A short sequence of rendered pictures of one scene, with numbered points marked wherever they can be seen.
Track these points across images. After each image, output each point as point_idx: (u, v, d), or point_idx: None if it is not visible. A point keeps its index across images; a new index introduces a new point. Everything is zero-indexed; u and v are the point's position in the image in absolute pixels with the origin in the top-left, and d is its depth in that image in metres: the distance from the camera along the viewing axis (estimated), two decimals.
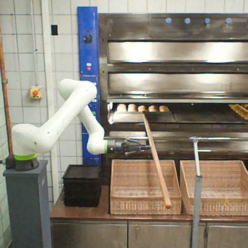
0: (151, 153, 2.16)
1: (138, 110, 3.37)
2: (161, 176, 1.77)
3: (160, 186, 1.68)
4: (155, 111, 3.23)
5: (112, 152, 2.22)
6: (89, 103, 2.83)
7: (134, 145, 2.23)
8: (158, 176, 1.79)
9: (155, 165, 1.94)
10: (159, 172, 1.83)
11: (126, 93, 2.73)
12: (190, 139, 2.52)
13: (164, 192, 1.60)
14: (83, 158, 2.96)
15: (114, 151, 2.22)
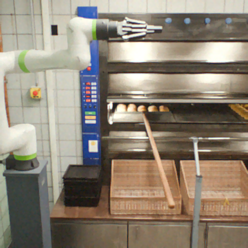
0: (153, 153, 2.16)
1: (138, 110, 3.37)
2: (164, 176, 1.77)
3: (163, 186, 1.68)
4: (155, 111, 3.23)
5: (104, 29, 1.46)
6: (89, 103, 2.83)
7: (138, 25, 1.50)
8: (160, 176, 1.79)
9: (158, 165, 1.94)
10: (161, 172, 1.83)
11: (126, 93, 2.73)
12: (190, 139, 2.52)
13: (167, 192, 1.60)
14: (83, 158, 2.96)
15: (107, 26, 1.46)
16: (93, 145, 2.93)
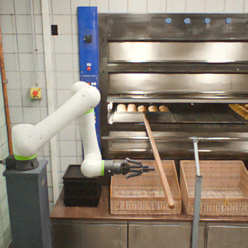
0: (153, 153, 2.16)
1: (138, 110, 3.37)
2: (164, 176, 1.77)
3: (163, 186, 1.68)
4: (155, 111, 3.23)
5: (110, 175, 1.91)
6: None
7: (136, 166, 1.92)
8: (160, 176, 1.79)
9: (158, 165, 1.94)
10: (161, 172, 1.83)
11: (126, 93, 2.73)
12: (190, 139, 2.52)
13: (167, 192, 1.60)
14: (83, 158, 2.96)
15: (113, 173, 1.91)
16: None
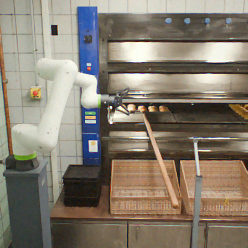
0: (155, 153, 2.16)
1: None
2: (166, 176, 1.77)
3: (166, 186, 1.68)
4: (155, 111, 3.23)
5: (106, 106, 2.26)
6: None
7: (125, 93, 2.26)
8: (163, 176, 1.79)
9: (160, 165, 1.94)
10: (164, 172, 1.83)
11: None
12: (190, 139, 2.52)
13: (170, 192, 1.60)
14: (83, 158, 2.96)
15: (108, 104, 2.25)
16: (93, 145, 2.93)
